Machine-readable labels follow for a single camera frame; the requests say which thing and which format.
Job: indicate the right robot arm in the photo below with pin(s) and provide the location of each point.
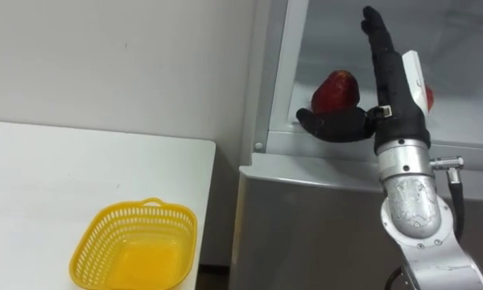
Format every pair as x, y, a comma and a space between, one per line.
414, 201

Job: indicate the grey fridge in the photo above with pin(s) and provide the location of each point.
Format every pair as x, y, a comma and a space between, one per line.
326, 201

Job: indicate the yellow plastic basket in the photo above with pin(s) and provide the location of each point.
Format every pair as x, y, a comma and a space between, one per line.
137, 249

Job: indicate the white table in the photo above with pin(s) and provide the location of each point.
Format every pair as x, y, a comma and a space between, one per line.
64, 193

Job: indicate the red strawberry soft toy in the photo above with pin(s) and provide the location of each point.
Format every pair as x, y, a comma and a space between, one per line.
335, 92

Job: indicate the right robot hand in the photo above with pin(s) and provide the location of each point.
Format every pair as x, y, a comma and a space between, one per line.
394, 104

